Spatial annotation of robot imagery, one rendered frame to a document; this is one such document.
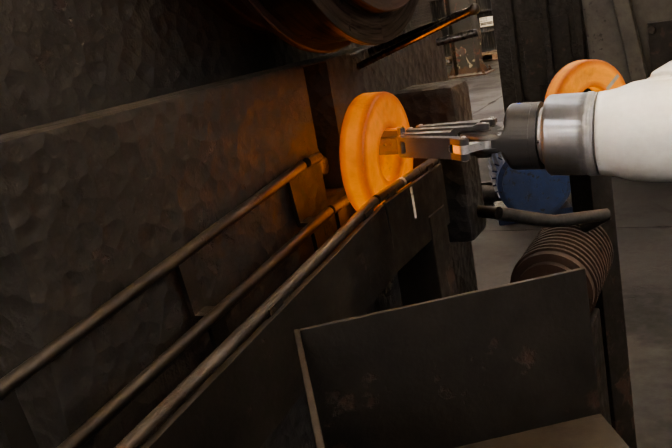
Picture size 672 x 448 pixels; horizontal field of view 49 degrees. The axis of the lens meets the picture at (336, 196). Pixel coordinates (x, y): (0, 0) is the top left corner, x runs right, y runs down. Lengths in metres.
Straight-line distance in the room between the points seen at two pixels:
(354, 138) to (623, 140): 0.29
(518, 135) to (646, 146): 0.13
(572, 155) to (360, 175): 0.23
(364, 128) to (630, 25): 2.77
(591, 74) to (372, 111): 0.54
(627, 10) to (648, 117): 2.77
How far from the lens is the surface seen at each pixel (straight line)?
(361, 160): 0.85
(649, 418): 1.77
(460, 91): 1.11
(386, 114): 0.91
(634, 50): 3.56
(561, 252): 1.16
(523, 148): 0.83
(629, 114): 0.80
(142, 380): 0.63
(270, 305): 0.66
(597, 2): 3.63
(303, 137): 0.90
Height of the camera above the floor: 0.91
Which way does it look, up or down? 13 degrees down
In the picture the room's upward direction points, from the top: 10 degrees counter-clockwise
